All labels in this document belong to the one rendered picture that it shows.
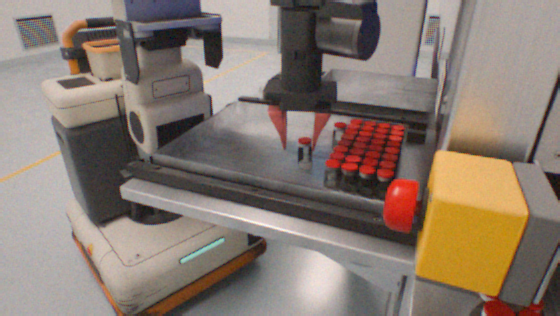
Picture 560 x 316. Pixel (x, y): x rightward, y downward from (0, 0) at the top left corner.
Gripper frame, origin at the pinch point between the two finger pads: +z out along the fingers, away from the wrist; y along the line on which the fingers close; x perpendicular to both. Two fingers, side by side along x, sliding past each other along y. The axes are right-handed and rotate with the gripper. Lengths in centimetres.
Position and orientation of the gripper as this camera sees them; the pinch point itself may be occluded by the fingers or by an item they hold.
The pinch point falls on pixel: (299, 143)
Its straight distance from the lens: 56.0
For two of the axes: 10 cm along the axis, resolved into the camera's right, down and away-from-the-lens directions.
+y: 9.9, 0.6, -1.1
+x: 1.3, -4.7, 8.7
